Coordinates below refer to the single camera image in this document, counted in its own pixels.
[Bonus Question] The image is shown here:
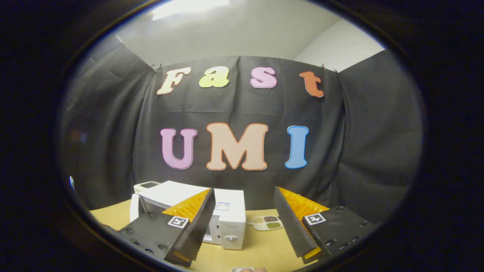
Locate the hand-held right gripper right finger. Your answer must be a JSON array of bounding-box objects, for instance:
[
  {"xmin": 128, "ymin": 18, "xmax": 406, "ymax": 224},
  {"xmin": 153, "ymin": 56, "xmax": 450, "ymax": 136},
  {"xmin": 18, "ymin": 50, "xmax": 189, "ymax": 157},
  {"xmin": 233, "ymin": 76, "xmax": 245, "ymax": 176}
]
[{"xmin": 273, "ymin": 186, "xmax": 377, "ymax": 264}]

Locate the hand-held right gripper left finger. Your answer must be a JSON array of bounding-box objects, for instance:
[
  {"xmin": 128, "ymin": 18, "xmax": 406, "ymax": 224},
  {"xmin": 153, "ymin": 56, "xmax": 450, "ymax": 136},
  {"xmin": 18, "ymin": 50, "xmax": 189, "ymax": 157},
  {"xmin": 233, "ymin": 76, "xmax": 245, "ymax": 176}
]
[{"xmin": 118, "ymin": 188, "xmax": 217, "ymax": 267}]

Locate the white microwave oven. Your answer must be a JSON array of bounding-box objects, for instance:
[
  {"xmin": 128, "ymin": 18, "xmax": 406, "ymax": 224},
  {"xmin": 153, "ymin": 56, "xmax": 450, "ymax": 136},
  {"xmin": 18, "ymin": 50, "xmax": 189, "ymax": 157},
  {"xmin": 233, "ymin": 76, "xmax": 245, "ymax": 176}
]
[{"xmin": 130, "ymin": 181, "xmax": 247, "ymax": 250}]

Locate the white divided condiment dish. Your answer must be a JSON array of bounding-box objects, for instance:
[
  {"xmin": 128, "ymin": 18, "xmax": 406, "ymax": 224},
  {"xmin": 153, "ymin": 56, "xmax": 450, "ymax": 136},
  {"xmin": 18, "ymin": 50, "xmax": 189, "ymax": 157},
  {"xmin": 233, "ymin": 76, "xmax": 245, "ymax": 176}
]
[{"xmin": 251, "ymin": 215, "xmax": 284, "ymax": 231}]

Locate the white toaster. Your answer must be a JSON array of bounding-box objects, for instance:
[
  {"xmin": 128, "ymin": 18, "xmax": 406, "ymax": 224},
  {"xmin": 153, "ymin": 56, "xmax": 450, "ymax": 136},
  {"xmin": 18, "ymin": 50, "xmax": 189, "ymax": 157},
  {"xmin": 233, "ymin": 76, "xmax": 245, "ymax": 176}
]
[{"xmin": 133, "ymin": 181, "xmax": 161, "ymax": 194}]

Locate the black backdrop cloth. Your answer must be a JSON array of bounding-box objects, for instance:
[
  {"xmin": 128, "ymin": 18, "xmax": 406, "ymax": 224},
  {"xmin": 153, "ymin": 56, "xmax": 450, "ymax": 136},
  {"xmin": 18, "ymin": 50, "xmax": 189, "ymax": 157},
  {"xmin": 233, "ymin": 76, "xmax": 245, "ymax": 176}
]
[{"xmin": 59, "ymin": 34, "xmax": 424, "ymax": 223}]

